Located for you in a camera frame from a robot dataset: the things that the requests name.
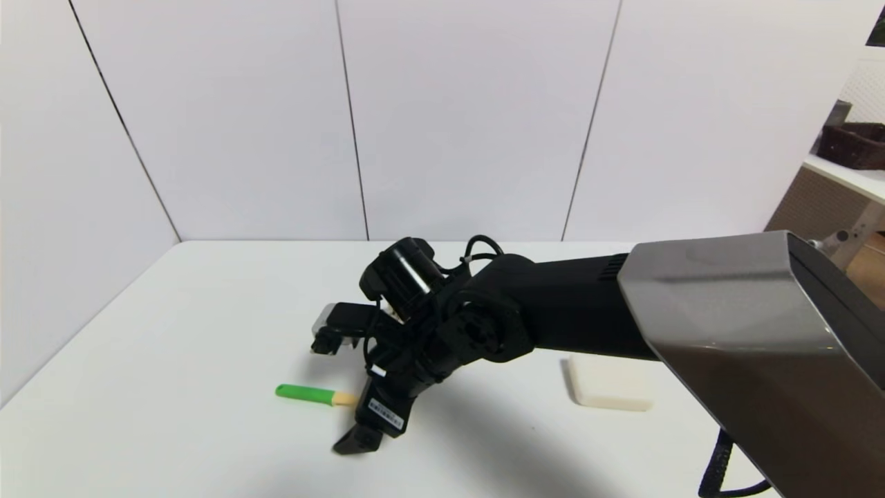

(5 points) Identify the brown perforated panel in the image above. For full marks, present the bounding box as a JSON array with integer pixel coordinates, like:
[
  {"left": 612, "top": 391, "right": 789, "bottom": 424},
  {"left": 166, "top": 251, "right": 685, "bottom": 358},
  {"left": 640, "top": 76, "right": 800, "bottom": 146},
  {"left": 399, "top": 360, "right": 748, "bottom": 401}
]
[{"left": 764, "top": 166, "right": 868, "bottom": 239}]

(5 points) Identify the white rectangular soap block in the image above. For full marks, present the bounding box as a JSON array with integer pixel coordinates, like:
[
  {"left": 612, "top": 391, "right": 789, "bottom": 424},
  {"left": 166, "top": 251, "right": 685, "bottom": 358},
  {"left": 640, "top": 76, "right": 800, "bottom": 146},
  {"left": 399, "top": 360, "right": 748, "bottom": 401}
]
[{"left": 567, "top": 354, "right": 654, "bottom": 412}]

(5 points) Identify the dark brown basket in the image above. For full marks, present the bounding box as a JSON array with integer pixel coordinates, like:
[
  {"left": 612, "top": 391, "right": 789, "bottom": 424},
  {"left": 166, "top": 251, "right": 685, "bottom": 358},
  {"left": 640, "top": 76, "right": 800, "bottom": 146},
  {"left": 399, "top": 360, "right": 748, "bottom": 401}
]
[{"left": 818, "top": 123, "right": 885, "bottom": 170}]

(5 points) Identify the wooden fork with green handle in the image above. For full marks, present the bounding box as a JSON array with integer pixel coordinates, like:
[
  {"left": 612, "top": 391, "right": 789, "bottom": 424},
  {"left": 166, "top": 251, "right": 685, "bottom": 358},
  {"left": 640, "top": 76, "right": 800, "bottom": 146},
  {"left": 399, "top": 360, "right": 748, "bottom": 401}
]
[{"left": 275, "top": 384, "right": 360, "bottom": 409}]

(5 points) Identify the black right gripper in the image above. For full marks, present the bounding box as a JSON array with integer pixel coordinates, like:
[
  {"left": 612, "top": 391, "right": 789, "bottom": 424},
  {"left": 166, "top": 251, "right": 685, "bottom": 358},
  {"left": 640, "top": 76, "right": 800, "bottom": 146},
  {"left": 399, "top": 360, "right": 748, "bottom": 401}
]
[{"left": 332, "top": 343, "right": 447, "bottom": 456}]

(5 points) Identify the grey crank handle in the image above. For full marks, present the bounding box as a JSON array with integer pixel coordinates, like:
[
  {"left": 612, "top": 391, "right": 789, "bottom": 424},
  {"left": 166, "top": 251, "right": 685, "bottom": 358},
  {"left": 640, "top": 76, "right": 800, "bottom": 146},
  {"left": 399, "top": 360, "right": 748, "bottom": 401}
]
[{"left": 805, "top": 230, "right": 851, "bottom": 250}]

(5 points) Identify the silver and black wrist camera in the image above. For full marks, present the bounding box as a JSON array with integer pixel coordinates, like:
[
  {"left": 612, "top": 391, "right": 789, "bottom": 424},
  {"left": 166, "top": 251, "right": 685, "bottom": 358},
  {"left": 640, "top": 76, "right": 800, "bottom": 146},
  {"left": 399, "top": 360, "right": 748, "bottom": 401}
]
[{"left": 311, "top": 303, "right": 378, "bottom": 355}]

